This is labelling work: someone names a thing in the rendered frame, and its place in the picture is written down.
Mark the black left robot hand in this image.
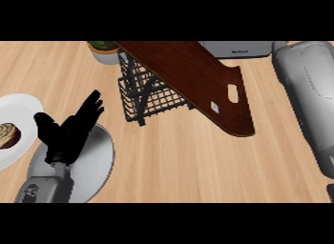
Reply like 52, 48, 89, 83
32, 90, 106, 166

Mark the grey round tray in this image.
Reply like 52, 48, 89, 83
26, 123, 115, 204

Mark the white round plate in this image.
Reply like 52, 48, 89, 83
0, 92, 46, 176

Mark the cupcake with cream swirl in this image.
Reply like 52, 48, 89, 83
0, 122, 22, 152

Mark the grey potted green plant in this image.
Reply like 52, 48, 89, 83
86, 41, 123, 66

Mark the dark brown wooden board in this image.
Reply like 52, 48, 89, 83
112, 41, 257, 138

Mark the pale grey appliance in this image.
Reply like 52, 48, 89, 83
198, 41, 275, 59

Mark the black tiered wire basket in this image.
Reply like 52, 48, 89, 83
115, 51, 198, 127

